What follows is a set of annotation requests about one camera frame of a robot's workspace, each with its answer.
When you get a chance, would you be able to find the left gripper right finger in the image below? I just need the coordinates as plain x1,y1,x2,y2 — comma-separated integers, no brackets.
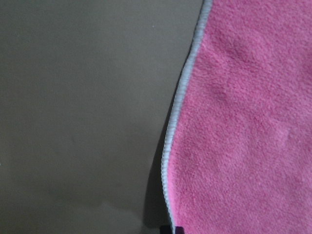
175,226,185,234

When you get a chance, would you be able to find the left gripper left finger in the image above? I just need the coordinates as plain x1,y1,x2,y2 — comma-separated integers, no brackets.
159,225,171,234

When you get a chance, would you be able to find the pink towel with white hem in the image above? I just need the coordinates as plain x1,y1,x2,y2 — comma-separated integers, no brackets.
161,0,312,234

